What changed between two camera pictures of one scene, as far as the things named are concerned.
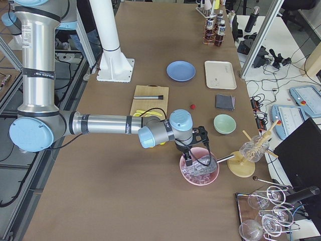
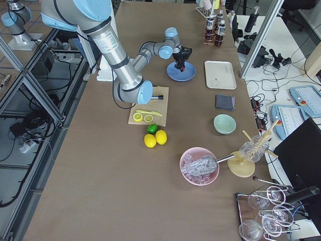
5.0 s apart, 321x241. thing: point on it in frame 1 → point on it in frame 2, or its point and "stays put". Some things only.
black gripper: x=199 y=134 → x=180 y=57
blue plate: x=180 y=71 stays put
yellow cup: x=216 y=4 stays put
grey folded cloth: x=225 y=102 stays put
